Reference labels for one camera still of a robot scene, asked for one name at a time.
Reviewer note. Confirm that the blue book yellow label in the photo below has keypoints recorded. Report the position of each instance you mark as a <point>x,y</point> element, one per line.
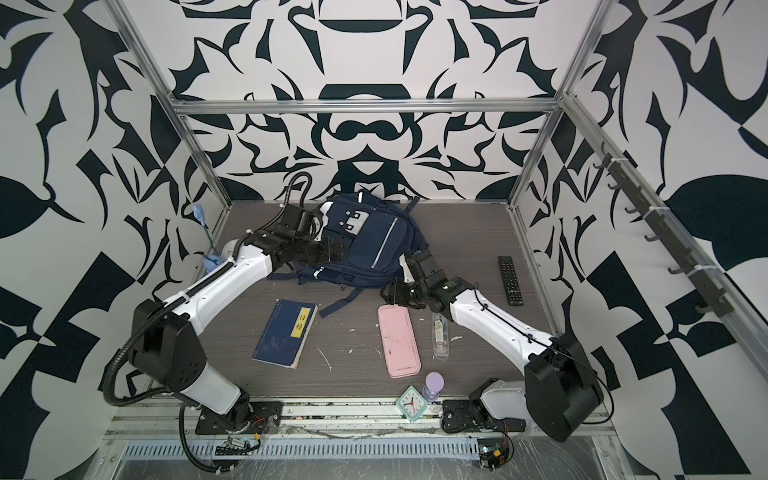
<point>283,339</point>

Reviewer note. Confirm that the wall mounted hook rail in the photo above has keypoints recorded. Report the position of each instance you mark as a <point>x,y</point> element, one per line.
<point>690,260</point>

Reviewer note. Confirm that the right circuit board green light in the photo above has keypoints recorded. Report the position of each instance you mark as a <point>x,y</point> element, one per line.
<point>495,452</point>

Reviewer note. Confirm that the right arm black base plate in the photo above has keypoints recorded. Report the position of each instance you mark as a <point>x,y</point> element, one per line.
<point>471,416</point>

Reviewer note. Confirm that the black tv remote control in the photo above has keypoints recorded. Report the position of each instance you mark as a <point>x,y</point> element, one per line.
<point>510,281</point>

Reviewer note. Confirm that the white perforated cable tray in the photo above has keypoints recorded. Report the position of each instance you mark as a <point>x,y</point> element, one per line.
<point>313,449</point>

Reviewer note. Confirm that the pink pencil case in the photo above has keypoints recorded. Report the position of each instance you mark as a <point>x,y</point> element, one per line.
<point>399,345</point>

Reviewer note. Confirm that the small green alarm clock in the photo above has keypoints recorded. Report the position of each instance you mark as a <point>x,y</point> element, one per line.
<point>411,404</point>

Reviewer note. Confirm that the purple lidded small bottle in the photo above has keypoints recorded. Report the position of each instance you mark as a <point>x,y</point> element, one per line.
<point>433,386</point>

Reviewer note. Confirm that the navy blue student backpack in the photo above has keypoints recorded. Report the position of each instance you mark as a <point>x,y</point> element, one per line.
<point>376,234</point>

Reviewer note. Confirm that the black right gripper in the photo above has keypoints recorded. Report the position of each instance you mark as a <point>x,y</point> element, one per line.
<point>396,292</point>

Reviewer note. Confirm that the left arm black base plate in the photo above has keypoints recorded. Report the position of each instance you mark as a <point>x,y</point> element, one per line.
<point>264,415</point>

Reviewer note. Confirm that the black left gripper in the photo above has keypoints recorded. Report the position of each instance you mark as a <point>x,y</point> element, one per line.
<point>328,254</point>

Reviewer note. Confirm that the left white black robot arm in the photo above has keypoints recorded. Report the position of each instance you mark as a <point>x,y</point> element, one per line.
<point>165,343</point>

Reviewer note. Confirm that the light blue round wall clock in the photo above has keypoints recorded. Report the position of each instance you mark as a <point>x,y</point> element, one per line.
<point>228,248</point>

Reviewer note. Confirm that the clear plastic ruler case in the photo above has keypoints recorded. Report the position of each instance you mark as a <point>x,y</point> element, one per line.
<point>440,337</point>

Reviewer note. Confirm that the left small circuit board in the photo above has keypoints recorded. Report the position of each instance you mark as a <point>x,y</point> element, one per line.
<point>238,447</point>

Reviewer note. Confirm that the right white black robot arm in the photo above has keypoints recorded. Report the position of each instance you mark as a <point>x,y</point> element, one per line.
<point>561,389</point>

